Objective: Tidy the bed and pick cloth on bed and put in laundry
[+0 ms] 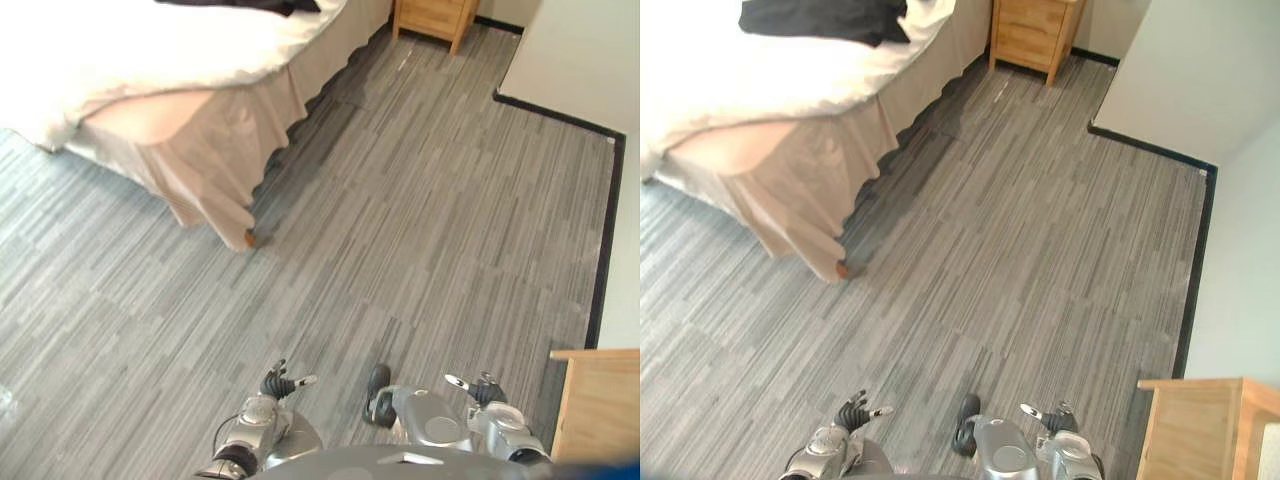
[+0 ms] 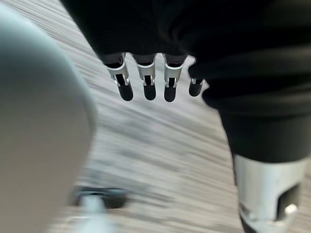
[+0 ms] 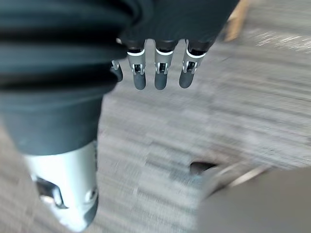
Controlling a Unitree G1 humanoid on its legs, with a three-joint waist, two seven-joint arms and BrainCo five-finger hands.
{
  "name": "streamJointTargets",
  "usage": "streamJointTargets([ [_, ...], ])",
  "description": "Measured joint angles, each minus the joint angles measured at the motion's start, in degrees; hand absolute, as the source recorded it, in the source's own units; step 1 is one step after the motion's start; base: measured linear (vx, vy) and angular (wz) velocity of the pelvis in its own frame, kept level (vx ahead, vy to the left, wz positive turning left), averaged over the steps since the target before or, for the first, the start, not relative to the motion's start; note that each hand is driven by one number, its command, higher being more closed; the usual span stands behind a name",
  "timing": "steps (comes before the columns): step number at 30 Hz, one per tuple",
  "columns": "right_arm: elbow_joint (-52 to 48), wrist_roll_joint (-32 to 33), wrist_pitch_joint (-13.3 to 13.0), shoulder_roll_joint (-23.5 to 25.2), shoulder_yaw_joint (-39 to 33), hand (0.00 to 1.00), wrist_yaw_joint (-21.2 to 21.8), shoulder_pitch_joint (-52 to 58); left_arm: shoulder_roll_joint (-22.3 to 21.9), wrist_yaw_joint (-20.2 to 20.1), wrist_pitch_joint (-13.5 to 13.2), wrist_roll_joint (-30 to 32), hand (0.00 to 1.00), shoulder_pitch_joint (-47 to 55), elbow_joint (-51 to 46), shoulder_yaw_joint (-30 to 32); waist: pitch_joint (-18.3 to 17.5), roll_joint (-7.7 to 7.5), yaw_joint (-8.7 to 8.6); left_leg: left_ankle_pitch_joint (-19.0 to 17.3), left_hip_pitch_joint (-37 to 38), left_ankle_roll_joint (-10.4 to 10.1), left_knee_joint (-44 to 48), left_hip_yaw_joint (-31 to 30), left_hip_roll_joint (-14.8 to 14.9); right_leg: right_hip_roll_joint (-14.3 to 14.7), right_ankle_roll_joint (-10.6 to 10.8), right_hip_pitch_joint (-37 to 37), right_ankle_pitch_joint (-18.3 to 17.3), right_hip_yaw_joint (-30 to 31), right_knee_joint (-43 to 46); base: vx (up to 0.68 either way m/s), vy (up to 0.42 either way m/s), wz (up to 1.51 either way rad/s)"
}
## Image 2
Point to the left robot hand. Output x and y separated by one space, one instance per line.
218 48

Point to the dark robot foot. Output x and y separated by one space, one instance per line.
107 196

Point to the silver robot leg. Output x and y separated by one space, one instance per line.
36 133

